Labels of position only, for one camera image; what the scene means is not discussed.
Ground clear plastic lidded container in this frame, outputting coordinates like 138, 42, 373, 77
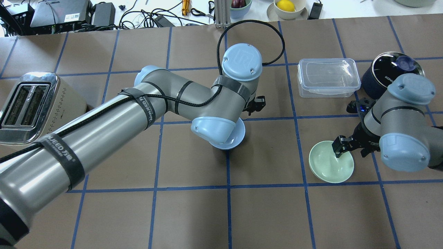
297, 58, 361, 98

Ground beige bowl with lemon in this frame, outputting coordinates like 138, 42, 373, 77
267, 0, 308, 21

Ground dark blue saucepan with lid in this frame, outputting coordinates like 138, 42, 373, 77
361, 52, 425, 100

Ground aluminium frame post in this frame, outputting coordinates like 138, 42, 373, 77
214, 0, 232, 29

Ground black scissors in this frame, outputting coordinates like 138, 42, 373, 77
190, 1, 216, 20

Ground orange handled tool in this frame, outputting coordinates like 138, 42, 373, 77
181, 0, 190, 16

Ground black power adapter brick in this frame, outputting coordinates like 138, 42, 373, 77
308, 0, 323, 19

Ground black electronics box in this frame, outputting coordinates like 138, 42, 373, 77
30, 0, 93, 34

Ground light blue bowl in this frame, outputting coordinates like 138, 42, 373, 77
209, 118, 246, 150

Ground blue bowl with fruit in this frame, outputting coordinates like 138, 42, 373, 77
230, 0, 252, 19

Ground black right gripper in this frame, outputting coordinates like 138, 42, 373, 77
332, 99, 381, 158

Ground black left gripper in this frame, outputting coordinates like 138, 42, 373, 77
243, 95, 266, 116

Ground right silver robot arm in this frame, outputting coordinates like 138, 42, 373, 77
331, 73, 443, 172

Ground cream and chrome toaster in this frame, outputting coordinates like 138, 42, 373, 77
0, 72, 87, 147

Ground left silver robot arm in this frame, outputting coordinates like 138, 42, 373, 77
0, 44, 265, 249

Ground light green bowl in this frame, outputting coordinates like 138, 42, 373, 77
308, 140, 355, 183

